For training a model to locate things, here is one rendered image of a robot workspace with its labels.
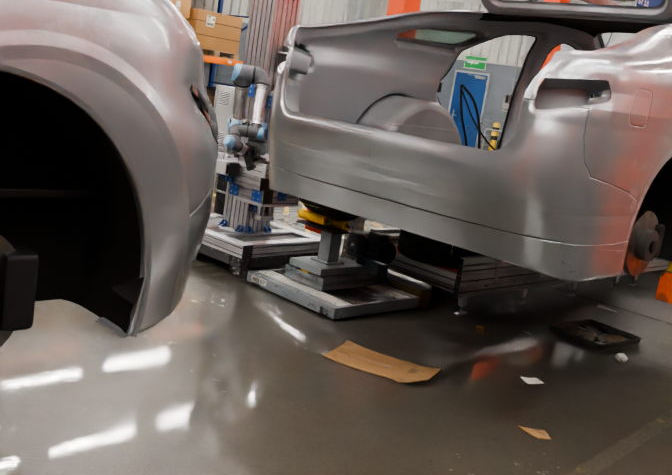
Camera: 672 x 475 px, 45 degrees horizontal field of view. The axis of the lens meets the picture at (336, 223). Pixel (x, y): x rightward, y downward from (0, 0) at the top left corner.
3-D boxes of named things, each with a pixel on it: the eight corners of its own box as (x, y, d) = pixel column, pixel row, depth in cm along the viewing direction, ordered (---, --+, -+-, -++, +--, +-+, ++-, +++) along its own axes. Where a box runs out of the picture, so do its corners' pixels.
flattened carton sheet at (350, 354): (421, 389, 386) (422, 383, 385) (321, 357, 409) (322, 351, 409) (442, 374, 413) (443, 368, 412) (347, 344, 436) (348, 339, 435)
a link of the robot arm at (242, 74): (247, 141, 545) (255, 72, 510) (225, 138, 544) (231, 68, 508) (249, 131, 554) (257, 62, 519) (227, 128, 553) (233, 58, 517)
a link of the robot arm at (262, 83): (272, 73, 526) (262, 143, 513) (256, 70, 525) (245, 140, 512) (273, 65, 515) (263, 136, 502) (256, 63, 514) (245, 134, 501)
